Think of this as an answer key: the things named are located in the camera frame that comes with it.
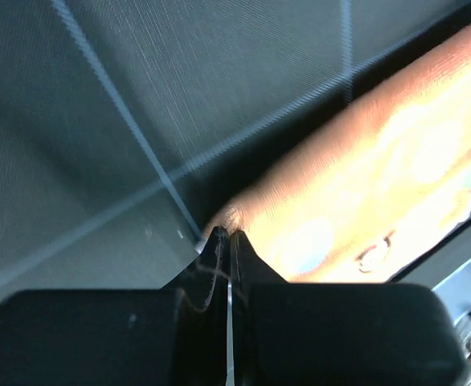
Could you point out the orange polka dot towel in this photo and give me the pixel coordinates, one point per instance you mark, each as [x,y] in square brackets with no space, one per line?
[376,187]

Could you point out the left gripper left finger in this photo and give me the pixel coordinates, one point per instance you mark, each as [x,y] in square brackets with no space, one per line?
[176,335]

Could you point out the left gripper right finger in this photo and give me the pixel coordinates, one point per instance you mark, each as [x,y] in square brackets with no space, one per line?
[337,334]

